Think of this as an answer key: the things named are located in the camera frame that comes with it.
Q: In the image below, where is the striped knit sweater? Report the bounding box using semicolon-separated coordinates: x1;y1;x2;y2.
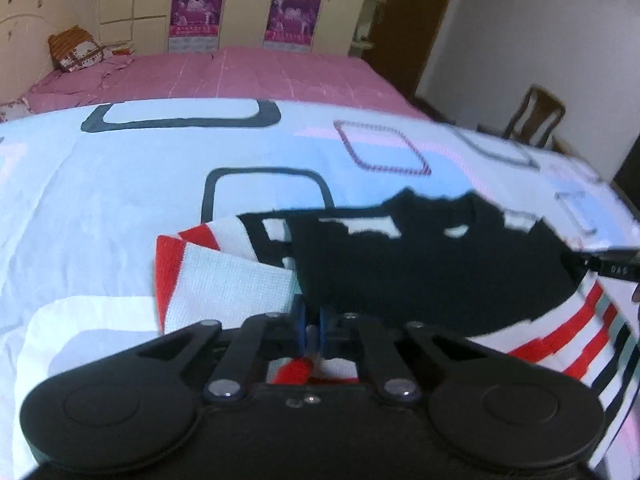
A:
154;187;640;431

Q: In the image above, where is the wooden chair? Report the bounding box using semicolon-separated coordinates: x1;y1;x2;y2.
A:
502;85;567;149

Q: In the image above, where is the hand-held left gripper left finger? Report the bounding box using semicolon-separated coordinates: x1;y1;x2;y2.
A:
120;294;307;405

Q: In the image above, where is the orange cartoon pillow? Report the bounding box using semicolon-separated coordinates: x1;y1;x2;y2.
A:
47;26;119;74

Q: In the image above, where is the small patterned pillow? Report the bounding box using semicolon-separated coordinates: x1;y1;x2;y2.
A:
0;97;34;124

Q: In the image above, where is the cream wardrobe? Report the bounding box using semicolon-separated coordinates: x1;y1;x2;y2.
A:
97;0;382;57

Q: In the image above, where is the cream rounded headboard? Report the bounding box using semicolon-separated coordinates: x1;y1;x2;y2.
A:
0;0;102;104

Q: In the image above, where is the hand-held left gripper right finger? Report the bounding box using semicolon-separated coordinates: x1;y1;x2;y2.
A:
320;305;506;406

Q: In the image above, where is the open corner shelf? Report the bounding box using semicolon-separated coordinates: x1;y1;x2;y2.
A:
349;0;389;59

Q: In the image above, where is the printed blanket with rectangles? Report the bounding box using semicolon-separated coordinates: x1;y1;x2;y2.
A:
0;99;640;480

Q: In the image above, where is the pink bed sheet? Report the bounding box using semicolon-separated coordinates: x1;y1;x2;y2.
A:
20;46;432;122

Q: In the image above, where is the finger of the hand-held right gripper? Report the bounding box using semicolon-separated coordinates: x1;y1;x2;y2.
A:
562;251;598;274

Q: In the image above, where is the purple wall poster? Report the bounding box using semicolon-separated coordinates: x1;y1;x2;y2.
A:
263;0;321;54
168;0;225;54

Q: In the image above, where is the dark wooden door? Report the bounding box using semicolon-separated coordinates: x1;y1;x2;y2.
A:
372;0;462;102

